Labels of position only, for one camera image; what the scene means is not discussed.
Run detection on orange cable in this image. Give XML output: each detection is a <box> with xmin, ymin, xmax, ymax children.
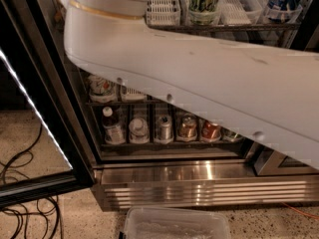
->
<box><xmin>282</xmin><ymin>202</ymin><xmax>319</xmax><ymax>221</ymax></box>

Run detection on clear plastic storage bin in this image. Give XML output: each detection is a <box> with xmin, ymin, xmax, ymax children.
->
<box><xmin>119</xmin><ymin>206</ymin><xmax>231</xmax><ymax>239</ymax></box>

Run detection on white green can left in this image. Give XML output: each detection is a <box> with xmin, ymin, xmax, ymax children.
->
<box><xmin>88</xmin><ymin>75</ymin><xmax>117</xmax><ymax>103</ymax></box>

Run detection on silver can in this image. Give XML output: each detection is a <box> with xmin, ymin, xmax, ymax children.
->
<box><xmin>157</xmin><ymin>115</ymin><xmax>173</xmax><ymax>143</ymax></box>

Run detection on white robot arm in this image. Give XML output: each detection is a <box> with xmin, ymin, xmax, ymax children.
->
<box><xmin>62</xmin><ymin>0</ymin><xmax>319</xmax><ymax>168</ymax></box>

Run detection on red can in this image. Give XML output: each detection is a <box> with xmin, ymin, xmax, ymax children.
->
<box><xmin>200</xmin><ymin>120</ymin><xmax>221</xmax><ymax>142</ymax></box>

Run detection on green can front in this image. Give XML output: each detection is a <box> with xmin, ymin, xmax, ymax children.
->
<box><xmin>222</xmin><ymin>128</ymin><xmax>243</xmax><ymax>142</ymax></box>

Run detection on stainless steel display fridge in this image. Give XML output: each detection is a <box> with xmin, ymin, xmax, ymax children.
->
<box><xmin>6</xmin><ymin>0</ymin><xmax>319</xmax><ymax>212</ymax></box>

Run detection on white shelf tray empty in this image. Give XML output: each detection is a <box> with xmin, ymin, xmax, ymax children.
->
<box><xmin>146</xmin><ymin>0</ymin><xmax>180</xmax><ymax>26</ymax></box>

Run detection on open glass fridge door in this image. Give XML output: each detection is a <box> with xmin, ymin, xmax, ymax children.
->
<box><xmin>0</xmin><ymin>0</ymin><xmax>95</xmax><ymax>208</ymax></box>

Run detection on white capped bottle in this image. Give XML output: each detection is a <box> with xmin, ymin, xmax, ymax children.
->
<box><xmin>129</xmin><ymin>118</ymin><xmax>150</xmax><ymax>144</ymax></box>

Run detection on tall green drink can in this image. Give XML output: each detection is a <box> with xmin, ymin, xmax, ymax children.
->
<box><xmin>188</xmin><ymin>0</ymin><xmax>218</xmax><ymax>25</ymax></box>

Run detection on closed glass fridge door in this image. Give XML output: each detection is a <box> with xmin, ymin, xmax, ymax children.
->
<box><xmin>253</xmin><ymin>142</ymin><xmax>319</xmax><ymax>177</ymax></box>

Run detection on bronze can bottom shelf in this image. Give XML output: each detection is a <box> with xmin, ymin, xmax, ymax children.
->
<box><xmin>178</xmin><ymin>114</ymin><xmax>197</xmax><ymax>141</ymax></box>

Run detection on small brown tea bottle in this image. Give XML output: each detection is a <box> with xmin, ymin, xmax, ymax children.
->
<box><xmin>102</xmin><ymin>107</ymin><xmax>126</xmax><ymax>144</ymax></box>

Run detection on black floor cables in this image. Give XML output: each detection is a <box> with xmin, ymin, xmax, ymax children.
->
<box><xmin>0</xmin><ymin>122</ymin><xmax>64</xmax><ymax>239</ymax></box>

